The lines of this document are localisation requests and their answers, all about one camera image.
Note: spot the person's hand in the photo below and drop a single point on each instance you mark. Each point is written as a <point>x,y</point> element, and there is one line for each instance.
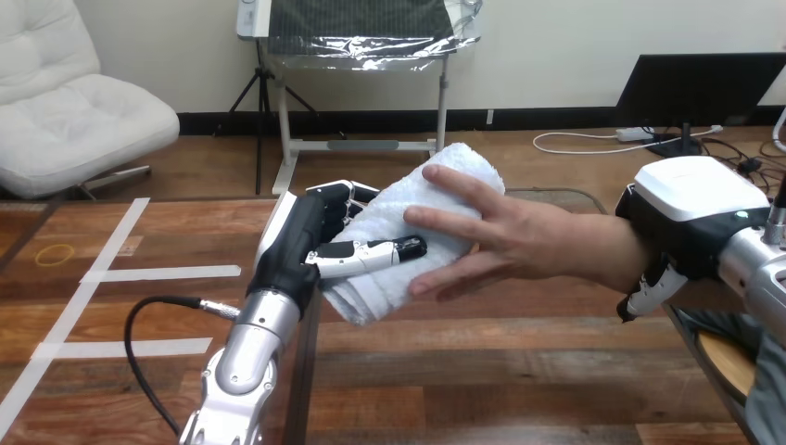
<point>516,236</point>

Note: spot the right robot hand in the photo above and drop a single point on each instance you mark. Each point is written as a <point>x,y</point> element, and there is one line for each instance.
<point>694,190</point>

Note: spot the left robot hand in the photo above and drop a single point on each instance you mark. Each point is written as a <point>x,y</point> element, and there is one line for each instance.
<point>288,245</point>

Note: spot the white towel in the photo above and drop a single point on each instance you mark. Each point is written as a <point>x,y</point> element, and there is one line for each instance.
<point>393,224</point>

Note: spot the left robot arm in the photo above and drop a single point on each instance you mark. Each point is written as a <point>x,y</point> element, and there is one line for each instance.
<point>245,362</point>

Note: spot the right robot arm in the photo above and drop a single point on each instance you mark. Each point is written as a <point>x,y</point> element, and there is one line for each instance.
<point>761,276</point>

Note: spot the person's forearm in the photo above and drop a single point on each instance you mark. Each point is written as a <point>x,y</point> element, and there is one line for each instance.
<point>614,252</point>

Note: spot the white power strip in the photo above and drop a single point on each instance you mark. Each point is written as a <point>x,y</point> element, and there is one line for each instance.
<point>633,133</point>

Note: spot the dark screen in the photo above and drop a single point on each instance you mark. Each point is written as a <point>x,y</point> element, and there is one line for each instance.
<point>694,89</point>

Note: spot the white desk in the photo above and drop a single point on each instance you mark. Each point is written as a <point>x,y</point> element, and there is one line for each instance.
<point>285,123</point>

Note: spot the black tripod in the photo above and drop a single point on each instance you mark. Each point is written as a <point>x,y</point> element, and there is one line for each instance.
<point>263,92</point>

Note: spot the foil sheet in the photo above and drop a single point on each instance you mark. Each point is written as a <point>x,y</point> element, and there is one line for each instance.
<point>368,46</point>

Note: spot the white cushioned chair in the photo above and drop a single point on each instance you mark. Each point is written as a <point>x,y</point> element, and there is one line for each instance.
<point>73,123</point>

